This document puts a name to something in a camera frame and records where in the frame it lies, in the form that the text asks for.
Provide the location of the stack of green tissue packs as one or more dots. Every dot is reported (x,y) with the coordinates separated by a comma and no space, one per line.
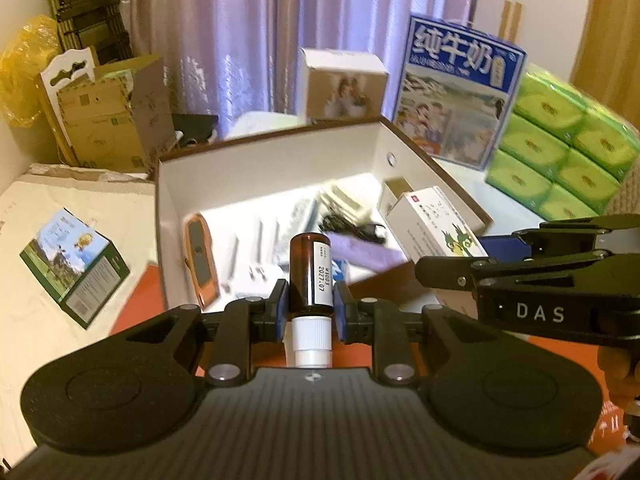
(550,150)

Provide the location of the black case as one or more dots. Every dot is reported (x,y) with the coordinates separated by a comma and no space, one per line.
(197,127)

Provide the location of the brown storage box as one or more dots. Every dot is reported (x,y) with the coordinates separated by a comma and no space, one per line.
(280,160)

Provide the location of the cream printed bedsheet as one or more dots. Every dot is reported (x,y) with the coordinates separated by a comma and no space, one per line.
(30,360)

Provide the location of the orange utility knife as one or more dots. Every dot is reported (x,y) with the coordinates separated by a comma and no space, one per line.
(200,255)

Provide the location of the black folding rack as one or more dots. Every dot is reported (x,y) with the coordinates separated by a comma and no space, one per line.
(85,15)

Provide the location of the purple curtain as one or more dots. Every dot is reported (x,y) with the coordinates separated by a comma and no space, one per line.
(225,35)

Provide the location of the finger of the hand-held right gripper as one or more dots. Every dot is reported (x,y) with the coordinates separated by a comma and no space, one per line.
(505,247)
(450,272)

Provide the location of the small blue white box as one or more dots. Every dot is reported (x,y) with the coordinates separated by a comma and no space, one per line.
(341,270)

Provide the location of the blue milk carton box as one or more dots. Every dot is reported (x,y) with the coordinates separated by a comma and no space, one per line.
(450,85)

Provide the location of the person's right hand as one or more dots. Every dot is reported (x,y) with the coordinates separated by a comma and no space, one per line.
(614,365)

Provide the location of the purple tube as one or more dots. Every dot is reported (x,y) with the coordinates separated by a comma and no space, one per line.
(370,255)

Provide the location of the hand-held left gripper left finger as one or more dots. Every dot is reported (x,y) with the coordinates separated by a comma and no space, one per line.
(280,310)

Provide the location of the yellow plastic bag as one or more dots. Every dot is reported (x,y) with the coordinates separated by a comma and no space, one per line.
(20,70)

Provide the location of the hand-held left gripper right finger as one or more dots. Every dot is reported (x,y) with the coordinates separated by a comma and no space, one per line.
(341,312)

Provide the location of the wooden slat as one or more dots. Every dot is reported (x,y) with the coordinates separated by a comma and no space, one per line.
(511,20)

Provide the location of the white medicine box green figure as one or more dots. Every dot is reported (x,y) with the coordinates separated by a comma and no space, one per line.
(425,225)

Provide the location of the white cutout cardboard panel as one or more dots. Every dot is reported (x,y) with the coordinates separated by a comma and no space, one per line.
(60,70)

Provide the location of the green printed box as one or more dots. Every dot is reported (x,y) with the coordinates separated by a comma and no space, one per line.
(65,255)

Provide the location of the small photo printed box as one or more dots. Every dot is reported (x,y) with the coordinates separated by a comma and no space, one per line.
(345,90)

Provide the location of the folded cardboard boxes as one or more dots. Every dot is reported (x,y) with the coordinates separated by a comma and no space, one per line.
(105,120)

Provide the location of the amber bottle white cap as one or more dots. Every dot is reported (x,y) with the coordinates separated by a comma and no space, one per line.
(307,270)

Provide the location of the white wifi extender with antennas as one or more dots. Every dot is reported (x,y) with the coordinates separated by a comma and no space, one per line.
(260,260)

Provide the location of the pale checked cloth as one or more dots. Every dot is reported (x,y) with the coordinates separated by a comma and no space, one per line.
(500,200)

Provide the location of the white box with text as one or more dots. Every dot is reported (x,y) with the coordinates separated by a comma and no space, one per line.
(340,200)

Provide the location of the wooden door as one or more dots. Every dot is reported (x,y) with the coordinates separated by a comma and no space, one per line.
(610,20)

